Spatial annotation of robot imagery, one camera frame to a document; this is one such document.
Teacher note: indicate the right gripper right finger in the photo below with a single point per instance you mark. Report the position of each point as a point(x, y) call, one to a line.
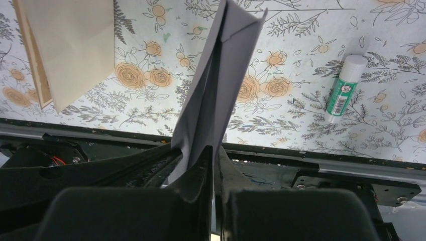
point(252, 213)

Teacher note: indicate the grey lavender envelope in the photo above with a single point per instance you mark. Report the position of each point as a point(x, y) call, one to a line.
point(216, 83)

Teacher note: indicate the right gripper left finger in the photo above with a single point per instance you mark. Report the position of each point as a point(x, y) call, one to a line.
point(180, 211)

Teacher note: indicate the beige lined letter paper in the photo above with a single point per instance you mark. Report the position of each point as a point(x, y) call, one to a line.
point(70, 46)

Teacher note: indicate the green white glue stick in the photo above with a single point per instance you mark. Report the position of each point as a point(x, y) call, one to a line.
point(344, 87)

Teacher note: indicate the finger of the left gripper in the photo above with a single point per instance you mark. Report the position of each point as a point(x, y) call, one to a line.
point(26, 186)

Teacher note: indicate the floral patterned table mat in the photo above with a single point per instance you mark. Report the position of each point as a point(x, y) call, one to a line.
point(286, 90)

